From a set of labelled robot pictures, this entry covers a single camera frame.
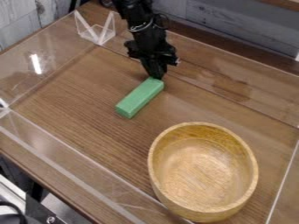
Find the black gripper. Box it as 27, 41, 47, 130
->
123, 24, 181, 81

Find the green rectangular block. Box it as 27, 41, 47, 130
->
116, 78, 164, 119

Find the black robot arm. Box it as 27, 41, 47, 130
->
112, 0, 179, 80

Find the brown wooden bowl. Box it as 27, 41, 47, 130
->
147, 122, 259, 222

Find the clear acrylic corner bracket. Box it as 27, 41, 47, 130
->
73, 10, 116, 46

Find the black cable bottom left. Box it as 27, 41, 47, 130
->
0, 199, 28, 224

